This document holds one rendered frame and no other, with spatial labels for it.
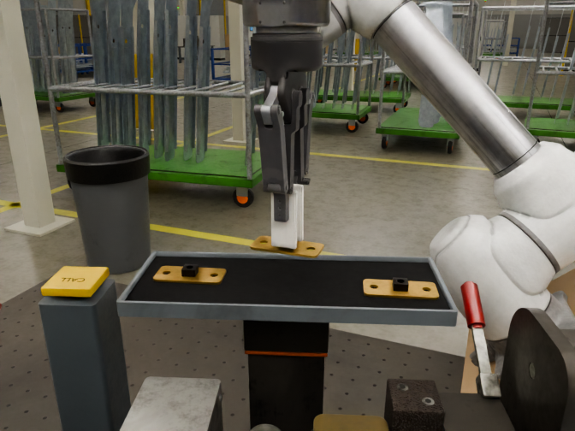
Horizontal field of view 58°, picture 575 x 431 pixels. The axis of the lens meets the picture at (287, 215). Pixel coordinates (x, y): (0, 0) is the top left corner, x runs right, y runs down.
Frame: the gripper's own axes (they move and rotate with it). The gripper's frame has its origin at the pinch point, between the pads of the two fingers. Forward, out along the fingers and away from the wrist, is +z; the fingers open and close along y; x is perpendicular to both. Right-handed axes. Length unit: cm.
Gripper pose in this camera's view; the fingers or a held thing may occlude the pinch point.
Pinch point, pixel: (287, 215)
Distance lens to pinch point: 60.0
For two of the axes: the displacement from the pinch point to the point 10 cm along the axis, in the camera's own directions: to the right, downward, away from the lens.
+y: -3.3, 3.3, -8.8
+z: 0.0, 9.4, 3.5
